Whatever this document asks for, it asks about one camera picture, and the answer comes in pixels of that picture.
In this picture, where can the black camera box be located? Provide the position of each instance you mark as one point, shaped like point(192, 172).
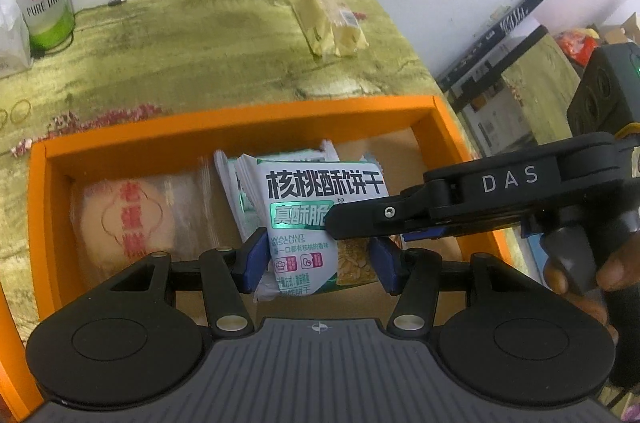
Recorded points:
point(607, 97)

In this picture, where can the walnut biscuit pack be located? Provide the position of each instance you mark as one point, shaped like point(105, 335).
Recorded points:
point(292, 199)

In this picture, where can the person right hand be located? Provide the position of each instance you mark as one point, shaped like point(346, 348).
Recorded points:
point(621, 270)

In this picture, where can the clear cracker pack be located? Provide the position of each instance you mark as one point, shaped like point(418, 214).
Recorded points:
point(330, 27)

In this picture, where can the packaged egg cake front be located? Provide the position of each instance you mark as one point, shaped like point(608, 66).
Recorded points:
point(117, 222)

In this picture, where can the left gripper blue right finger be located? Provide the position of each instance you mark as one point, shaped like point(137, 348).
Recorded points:
point(413, 276)

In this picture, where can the white plastic bag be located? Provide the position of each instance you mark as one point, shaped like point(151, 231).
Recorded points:
point(15, 54)

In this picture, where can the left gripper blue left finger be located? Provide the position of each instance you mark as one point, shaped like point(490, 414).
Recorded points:
point(235, 277)

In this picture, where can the green white snack pack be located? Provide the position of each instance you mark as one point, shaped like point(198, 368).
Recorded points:
point(242, 209)

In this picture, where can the orange cardboard tray box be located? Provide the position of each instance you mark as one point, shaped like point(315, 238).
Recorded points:
point(146, 347)

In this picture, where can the black leaning strip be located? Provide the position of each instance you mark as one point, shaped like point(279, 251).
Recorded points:
point(487, 41)

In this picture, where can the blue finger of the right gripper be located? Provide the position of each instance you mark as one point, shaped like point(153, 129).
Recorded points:
point(378, 217)
point(432, 233)

